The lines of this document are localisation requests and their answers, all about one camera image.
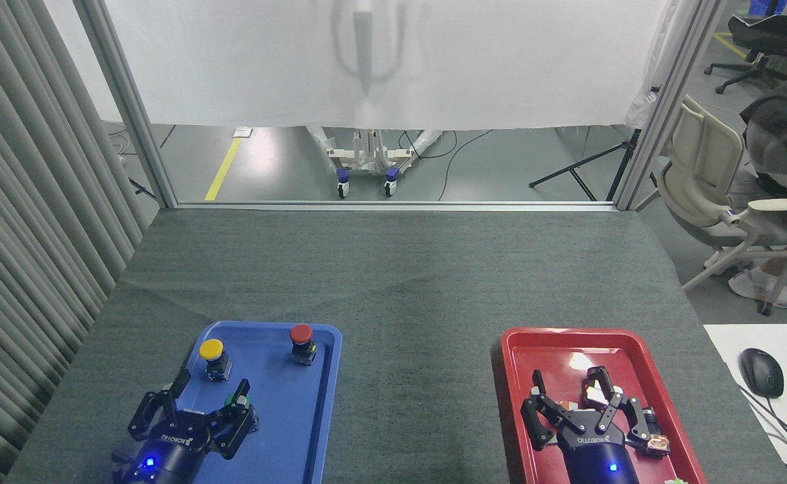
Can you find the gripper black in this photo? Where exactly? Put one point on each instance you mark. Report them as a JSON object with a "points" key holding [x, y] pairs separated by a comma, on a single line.
{"points": [[598, 460], [168, 454]]}

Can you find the green push button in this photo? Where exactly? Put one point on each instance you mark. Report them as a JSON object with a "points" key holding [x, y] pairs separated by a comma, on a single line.
{"points": [[230, 400]]}

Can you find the yellow push button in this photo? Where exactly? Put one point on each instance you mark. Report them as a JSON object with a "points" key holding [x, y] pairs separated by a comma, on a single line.
{"points": [[212, 349]]}

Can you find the red push button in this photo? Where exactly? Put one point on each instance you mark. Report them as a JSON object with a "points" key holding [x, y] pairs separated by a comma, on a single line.
{"points": [[301, 334]]}

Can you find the red plastic tray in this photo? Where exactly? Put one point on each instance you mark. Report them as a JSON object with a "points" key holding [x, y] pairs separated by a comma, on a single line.
{"points": [[554, 353]]}

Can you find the blue plastic tray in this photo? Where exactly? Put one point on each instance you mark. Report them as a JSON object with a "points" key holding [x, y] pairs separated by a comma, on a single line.
{"points": [[285, 417]]}

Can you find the small green white part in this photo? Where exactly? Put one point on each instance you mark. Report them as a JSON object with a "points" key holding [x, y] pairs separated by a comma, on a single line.
{"points": [[677, 480]]}

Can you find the white desk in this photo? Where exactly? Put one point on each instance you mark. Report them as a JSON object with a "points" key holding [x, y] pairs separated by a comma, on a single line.
{"points": [[736, 336]]}

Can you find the black computer mouse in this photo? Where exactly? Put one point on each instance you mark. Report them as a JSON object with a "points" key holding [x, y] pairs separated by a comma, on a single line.
{"points": [[761, 373]]}

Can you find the dark grey felt table cover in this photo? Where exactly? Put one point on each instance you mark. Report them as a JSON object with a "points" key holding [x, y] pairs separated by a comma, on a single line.
{"points": [[400, 282]]}

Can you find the black tripod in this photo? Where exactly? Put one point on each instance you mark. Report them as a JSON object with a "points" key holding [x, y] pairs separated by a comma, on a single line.
{"points": [[595, 161]]}

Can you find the grey pleated curtain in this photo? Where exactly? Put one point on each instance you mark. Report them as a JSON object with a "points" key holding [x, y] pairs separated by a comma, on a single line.
{"points": [[23, 222]]}

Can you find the beige office chair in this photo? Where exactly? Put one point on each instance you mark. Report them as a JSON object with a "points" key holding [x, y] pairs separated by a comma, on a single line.
{"points": [[699, 175]]}

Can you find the white stand on wheels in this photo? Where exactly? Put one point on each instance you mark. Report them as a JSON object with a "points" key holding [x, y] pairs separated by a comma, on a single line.
{"points": [[366, 158]]}

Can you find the person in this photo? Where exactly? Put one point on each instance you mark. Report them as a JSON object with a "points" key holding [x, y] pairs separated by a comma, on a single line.
{"points": [[786, 128]]}

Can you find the white hanging sheet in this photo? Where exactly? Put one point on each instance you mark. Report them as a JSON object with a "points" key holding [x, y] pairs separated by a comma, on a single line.
{"points": [[501, 60]]}

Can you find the black office chair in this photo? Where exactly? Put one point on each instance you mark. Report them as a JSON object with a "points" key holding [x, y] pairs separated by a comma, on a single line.
{"points": [[756, 37]]}

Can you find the blue crate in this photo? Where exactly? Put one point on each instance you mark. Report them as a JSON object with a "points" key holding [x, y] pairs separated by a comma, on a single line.
{"points": [[769, 7]]}

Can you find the black white switch block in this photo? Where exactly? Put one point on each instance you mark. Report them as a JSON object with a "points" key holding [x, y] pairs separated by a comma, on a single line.
{"points": [[593, 391]]}

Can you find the black switch with copper contacts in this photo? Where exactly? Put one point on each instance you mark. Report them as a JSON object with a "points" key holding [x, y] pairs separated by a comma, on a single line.
{"points": [[657, 440]]}

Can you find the silver frame crossbar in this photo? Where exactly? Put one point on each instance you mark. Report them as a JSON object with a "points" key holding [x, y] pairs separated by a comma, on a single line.
{"points": [[393, 206]]}

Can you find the silver frame post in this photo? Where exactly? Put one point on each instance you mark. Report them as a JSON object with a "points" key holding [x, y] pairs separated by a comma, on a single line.
{"points": [[128, 107], [669, 101]]}

